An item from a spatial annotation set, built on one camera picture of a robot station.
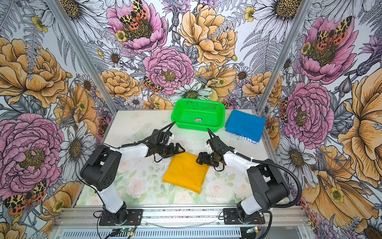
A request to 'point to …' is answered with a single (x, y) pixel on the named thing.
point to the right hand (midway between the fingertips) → (202, 165)
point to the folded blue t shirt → (246, 125)
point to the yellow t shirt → (184, 172)
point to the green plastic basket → (198, 114)
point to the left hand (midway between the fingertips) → (179, 155)
